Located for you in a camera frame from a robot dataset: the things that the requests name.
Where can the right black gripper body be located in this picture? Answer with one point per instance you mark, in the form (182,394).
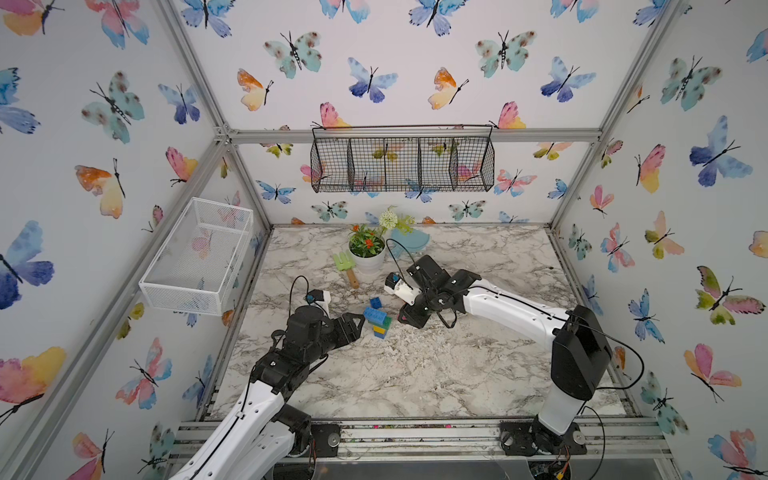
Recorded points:
(423,306)

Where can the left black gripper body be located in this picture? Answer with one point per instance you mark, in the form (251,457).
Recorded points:
(332,337)

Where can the light blue long lego brick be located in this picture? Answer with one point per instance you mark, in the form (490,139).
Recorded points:
(375,316)

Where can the green long lego brick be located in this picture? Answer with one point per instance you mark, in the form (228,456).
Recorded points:
(386,323)

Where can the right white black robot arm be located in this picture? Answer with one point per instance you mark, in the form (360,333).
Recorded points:
(580,353)

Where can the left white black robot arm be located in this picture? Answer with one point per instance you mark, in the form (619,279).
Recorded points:
(262,429)

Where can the teal whale shaped dish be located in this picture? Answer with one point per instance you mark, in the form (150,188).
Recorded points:
(415,241)

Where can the green toy rake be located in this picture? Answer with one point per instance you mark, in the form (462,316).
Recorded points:
(345,263)

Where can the white pot with flowers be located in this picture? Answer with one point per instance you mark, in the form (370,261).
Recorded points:
(367,242)

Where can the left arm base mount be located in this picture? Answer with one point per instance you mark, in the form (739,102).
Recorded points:
(318,441)

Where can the black wire wall basket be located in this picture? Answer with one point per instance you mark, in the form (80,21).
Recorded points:
(384,159)

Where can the white mesh wall basket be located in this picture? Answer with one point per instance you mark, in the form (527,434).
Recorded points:
(195,268)

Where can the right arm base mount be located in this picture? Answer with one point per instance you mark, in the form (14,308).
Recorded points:
(530,437)

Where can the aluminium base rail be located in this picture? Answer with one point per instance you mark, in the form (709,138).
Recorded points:
(608,438)

